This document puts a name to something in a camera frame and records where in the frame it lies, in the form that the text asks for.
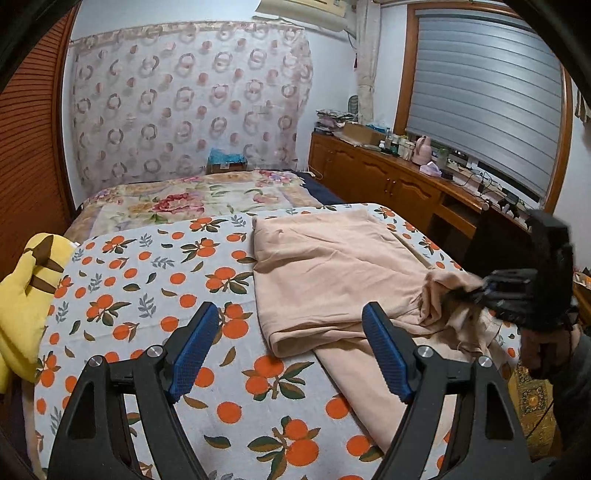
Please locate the grey window blind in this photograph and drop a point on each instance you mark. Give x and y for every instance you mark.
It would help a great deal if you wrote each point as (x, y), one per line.
(485, 92)

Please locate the wooden cabinet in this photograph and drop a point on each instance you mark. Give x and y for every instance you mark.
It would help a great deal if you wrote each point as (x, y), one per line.
(383, 180)

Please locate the wooden window frame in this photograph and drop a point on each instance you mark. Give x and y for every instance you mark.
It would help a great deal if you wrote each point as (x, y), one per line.
(402, 69)

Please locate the pink kettle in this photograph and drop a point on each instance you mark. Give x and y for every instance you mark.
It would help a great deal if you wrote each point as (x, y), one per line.
(422, 151)

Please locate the yellow plush toy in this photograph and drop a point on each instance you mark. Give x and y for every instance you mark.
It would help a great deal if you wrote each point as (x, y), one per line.
(27, 304)

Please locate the group of small bottles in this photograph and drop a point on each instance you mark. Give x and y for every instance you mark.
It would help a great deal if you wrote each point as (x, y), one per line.
(397, 146)

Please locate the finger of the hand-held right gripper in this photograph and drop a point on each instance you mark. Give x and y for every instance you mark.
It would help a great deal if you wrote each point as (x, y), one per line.
(480, 293)

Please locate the yellow patterned cloth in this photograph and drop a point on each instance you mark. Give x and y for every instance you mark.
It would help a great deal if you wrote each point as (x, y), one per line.
(535, 406)

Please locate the teal topped box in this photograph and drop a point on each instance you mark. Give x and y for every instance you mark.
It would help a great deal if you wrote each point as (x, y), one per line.
(226, 161)

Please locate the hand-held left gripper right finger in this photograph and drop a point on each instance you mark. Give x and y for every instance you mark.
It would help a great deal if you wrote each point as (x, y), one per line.
(388, 355)

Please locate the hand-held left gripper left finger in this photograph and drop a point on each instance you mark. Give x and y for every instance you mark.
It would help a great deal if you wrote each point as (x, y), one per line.
(194, 355)

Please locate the cream lace curtain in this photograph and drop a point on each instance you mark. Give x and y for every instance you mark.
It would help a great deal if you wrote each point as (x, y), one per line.
(367, 69)

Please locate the stack of folded cloths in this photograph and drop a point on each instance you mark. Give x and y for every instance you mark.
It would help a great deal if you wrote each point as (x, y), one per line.
(332, 121)

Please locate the person's right hand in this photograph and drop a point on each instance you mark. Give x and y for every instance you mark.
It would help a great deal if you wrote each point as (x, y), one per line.
(538, 350)

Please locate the person's right forearm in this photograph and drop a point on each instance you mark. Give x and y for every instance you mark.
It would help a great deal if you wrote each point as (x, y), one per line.
(575, 397)

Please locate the orange fruit print sheet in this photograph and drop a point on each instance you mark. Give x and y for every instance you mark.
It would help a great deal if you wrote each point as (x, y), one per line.
(138, 286)

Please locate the peach printed t-shirt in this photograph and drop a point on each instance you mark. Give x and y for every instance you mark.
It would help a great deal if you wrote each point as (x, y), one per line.
(323, 267)

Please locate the wooden louvred door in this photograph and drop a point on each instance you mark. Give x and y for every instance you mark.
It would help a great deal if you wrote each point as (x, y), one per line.
(32, 161)

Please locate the pink tissue pack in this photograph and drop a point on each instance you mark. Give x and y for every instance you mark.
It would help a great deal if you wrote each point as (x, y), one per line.
(431, 169)

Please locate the floral bedspread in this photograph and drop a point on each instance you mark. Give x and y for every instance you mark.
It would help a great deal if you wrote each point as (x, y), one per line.
(184, 198)

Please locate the white air conditioner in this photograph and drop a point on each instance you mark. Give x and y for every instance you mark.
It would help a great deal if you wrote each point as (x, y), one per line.
(304, 11)

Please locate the circle pattern sheer curtain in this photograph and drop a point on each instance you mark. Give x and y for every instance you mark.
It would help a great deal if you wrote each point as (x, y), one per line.
(184, 101)

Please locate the black chair back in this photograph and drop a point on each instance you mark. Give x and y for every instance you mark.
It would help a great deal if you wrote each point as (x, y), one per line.
(498, 240)

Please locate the navy blanket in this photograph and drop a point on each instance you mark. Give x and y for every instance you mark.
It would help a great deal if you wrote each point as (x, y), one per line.
(318, 189)

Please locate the cardboard box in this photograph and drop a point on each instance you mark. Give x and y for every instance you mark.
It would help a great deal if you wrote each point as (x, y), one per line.
(362, 134)

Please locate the small green fan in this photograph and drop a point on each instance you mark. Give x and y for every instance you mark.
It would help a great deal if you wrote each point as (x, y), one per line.
(352, 105)

